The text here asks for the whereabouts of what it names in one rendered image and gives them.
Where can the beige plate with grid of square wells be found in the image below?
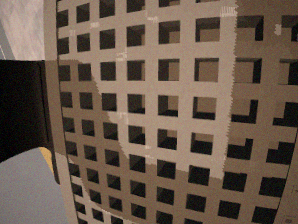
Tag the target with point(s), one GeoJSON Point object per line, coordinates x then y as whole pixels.
{"type": "Point", "coordinates": [212, 74]}

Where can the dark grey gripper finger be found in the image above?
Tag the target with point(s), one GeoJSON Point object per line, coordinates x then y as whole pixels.
{"type": "Point", "coordinates": [24, 110]}

